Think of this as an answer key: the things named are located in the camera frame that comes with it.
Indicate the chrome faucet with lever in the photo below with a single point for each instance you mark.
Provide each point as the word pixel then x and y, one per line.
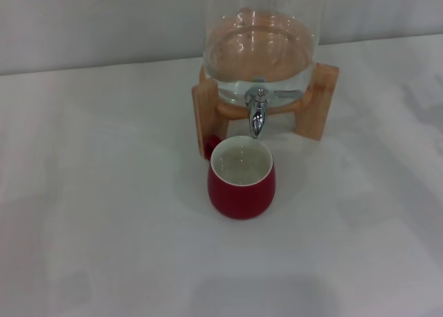
pixel 257 118

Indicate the light wooden dispenser stand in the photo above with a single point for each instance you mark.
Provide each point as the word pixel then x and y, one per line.
pixel 206 106

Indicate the red ceramic cup white inside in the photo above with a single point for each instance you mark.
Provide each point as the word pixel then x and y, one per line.
pixel 239 199

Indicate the clear glass water dispenser jar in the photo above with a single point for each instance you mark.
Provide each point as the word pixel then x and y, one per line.
pixel 259 36

